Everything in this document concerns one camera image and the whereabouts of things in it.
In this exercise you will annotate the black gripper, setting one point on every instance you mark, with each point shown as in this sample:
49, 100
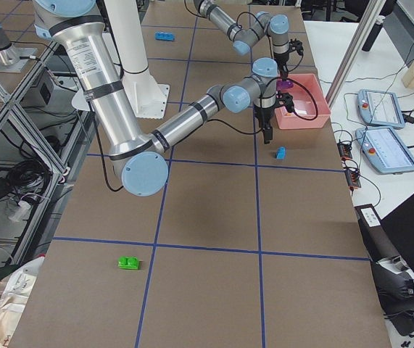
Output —
264, 115
282, 65

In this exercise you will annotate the purple block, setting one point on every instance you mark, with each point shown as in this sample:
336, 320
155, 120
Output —
282, 85

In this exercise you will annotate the small blue block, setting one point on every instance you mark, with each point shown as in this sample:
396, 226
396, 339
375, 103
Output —
280, 153

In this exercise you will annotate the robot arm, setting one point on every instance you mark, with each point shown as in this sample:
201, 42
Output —
108, 54
263, 24

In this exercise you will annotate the pink plastic box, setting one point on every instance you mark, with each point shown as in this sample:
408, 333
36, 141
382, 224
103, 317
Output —
309, 103

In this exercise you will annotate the teach pendant far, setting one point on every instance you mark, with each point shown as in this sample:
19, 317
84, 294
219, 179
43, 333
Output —
380, 108

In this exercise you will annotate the teach pendant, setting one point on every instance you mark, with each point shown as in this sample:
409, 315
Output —
385, 150
380, 108

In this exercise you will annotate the teach pendant near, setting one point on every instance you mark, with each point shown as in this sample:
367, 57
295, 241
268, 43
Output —
385, 150

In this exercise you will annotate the long blue block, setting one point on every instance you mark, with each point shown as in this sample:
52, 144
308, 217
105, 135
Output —
164, 36

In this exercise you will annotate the green block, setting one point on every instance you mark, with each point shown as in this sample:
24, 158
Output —
128, 263

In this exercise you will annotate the black office chair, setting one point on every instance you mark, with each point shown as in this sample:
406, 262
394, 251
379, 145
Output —
394, 279

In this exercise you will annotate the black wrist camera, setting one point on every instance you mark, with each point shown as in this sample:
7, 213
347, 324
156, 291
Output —
296, 45
285, 99

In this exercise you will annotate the aluminium frame post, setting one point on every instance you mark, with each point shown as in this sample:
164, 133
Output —
365, 26

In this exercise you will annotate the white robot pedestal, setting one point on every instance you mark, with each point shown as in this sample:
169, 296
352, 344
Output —
125, 45

